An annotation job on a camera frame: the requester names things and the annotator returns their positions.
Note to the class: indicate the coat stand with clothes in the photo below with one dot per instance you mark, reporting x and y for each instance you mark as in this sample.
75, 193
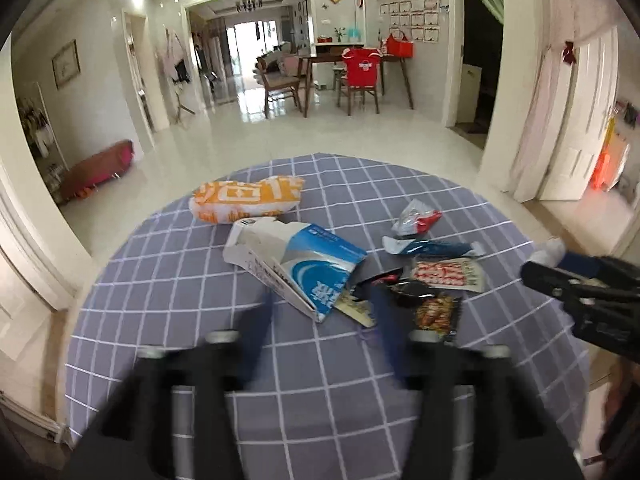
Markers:
172, 55

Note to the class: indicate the bare wooden chair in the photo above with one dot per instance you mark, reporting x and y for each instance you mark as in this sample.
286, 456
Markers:
277, 95

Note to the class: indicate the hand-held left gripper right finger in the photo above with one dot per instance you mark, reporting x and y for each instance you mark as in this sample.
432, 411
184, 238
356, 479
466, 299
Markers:
390, 330

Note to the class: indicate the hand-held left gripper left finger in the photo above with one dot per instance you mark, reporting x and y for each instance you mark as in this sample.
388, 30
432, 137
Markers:
262, 330

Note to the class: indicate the white cabinet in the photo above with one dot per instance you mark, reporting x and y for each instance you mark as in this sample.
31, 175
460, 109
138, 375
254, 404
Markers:
469, 95

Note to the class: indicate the red basket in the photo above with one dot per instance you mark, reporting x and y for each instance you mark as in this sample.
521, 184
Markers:
400, 47

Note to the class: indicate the grey sofa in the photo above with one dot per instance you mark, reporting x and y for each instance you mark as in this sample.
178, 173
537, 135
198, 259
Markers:
275, 57

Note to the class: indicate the pink floral curtain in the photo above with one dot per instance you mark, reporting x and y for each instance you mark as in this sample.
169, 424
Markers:
545, 110

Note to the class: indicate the yellow plastic board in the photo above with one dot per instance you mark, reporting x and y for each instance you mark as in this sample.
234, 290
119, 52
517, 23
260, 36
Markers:
609, 135

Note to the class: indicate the small framed picture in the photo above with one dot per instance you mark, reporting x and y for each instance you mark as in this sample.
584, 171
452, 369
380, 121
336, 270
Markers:
66, 65

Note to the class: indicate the blue white tube wrapper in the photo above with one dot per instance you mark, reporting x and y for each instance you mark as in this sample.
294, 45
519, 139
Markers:
430, 248

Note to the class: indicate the dark snack packet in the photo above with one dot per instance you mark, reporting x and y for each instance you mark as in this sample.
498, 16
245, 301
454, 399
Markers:
435, 315

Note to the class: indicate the group of wall certificates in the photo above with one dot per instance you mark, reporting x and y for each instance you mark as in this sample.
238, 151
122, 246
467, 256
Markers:
415, 20

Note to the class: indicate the red bow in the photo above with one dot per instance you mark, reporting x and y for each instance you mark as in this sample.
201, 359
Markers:
569, 54

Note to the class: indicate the red white wrapper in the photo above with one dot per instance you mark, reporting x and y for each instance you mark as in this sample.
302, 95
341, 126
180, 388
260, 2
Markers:
415, 220

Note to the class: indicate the small black chandelier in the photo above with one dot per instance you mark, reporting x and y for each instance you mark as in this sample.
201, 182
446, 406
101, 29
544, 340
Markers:
248, 5

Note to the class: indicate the white panelled door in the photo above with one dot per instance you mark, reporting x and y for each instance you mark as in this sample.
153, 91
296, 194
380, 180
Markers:
585, 125
20, 310

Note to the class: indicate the white clothes rack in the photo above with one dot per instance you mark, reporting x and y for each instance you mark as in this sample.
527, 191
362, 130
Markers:
37, 130

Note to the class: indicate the small white plastic bottle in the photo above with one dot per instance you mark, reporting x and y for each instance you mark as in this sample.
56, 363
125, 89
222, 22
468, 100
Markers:
550, 249

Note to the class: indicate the grey-blue checked tablecloth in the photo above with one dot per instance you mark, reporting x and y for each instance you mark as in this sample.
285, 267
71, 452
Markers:
200, 280

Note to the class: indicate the red chair cover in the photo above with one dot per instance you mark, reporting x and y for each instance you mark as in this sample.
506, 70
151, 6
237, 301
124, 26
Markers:
362, 67

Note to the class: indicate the pink brown bench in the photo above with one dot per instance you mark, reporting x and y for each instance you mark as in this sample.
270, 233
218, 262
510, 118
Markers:
97, 170

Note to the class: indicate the orange plastic stool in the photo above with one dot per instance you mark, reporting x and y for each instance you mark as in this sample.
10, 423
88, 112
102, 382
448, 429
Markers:
605, 170

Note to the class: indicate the person's right forearm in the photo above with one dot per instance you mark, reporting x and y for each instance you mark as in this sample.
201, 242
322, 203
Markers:
620, 410

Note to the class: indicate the wooden dining table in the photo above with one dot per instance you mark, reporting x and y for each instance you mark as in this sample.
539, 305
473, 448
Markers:
325, 58

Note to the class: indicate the wooden chair with cover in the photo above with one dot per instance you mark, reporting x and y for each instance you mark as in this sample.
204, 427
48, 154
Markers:
350, 97

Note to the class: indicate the orange white snack bag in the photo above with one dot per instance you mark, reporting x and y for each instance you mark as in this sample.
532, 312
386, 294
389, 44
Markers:
245, 200

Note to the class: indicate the black card packet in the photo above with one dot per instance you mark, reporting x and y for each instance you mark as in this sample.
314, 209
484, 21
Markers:
357, 305

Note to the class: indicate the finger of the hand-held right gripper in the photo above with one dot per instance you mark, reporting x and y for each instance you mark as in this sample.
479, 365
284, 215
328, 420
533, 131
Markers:
550, 277
580, 263

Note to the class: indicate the blue white milk carton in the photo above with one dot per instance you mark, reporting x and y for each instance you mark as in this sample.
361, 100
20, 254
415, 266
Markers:
310, 265

